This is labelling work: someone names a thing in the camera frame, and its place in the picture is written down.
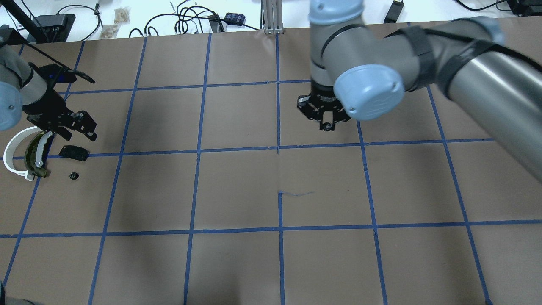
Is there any black camera stand base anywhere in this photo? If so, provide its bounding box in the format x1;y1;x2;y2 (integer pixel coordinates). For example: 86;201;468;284
33;14;76;43

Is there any aluminium frame post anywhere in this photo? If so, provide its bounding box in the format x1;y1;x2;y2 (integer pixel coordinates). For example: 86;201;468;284
260;0;283;35

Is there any black power adapter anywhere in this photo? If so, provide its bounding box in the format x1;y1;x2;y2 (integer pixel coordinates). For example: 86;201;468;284
383;0;404;24

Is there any white curved plastic bracket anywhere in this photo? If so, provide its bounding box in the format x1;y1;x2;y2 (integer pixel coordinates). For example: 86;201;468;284
3;127;42;182

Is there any black curved pad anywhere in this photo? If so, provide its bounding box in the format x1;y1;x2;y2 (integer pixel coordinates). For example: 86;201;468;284
58;145;90;162

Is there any olive brake shoe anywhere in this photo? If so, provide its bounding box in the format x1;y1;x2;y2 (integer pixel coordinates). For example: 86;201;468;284
25;131;54;180

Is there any bag of small parts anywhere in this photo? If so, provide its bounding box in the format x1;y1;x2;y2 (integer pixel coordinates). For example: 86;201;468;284
100;24;119;40
113;6;130;25

